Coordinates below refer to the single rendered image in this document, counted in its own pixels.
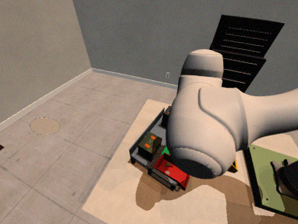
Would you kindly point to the red bin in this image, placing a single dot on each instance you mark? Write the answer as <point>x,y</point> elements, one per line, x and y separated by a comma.
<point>175,174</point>

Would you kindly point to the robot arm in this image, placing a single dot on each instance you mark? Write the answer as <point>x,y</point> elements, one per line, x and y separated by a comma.
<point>207,123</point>

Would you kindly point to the yellow bin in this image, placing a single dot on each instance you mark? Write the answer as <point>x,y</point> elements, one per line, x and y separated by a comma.
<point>233,168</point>

